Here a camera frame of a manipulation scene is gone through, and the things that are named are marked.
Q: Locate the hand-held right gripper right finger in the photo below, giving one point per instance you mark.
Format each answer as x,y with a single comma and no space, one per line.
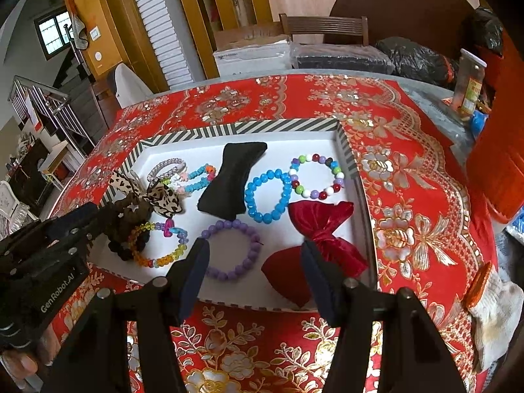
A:
317,278

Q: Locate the white rounded cover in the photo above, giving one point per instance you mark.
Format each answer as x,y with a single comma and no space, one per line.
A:
129,86

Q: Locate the glass jar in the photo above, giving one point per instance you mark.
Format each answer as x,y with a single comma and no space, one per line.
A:
468,86

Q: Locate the leopard bow brown scrunchie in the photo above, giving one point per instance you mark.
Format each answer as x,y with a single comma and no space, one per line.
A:
161,198

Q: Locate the round brown tabletop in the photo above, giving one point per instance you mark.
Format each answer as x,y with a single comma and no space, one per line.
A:
401,4

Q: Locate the white cloth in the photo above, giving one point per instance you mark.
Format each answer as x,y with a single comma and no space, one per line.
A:
497,319

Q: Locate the black scrunchie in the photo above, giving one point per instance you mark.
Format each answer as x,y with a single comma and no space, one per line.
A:
123,254

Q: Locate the black fabric bow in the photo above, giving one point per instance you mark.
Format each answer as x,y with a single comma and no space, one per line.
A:
229,188

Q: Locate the orange ribbed container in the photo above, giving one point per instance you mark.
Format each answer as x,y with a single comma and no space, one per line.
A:
503,151

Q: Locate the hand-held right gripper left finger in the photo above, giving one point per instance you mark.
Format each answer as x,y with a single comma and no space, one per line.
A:
196,272

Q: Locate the red floral tablecloth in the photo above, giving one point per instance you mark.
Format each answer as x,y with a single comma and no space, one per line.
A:
409,172

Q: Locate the white package box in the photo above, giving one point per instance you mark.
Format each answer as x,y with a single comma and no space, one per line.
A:
254,55

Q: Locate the flat black wrapped package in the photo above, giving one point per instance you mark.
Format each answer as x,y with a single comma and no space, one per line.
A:
339,59

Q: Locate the metal stair railing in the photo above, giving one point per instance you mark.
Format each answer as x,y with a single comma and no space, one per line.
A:
45,110

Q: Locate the person's left hand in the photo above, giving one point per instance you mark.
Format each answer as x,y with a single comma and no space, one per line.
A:
20,366

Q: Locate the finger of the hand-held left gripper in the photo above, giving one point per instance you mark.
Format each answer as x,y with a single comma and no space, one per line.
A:
84,239
73,219

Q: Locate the striped cardboard box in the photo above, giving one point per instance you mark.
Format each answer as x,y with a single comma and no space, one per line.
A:
278,159

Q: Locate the dark wooden chair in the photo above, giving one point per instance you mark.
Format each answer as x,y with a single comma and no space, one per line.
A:
104,102

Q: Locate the brown wooden chair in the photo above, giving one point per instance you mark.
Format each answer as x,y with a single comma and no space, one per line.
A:
323,28

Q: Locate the window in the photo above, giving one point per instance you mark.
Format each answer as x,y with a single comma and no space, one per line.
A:
53,32

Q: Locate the black plastic bag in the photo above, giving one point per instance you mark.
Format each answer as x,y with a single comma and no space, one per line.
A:
487,28
413,61

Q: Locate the dark wooden cabinet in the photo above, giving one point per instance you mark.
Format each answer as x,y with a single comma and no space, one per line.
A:
28,176

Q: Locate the white plastic chair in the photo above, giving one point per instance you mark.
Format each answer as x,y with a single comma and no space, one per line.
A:
14,208

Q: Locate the blue plastic packet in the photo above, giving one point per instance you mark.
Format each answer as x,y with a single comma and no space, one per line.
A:
479,125
516,223

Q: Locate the red velvet bow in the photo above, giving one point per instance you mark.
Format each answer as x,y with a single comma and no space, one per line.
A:
323,229

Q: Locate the white louvred door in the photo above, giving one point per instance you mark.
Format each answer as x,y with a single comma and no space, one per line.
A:
159,24

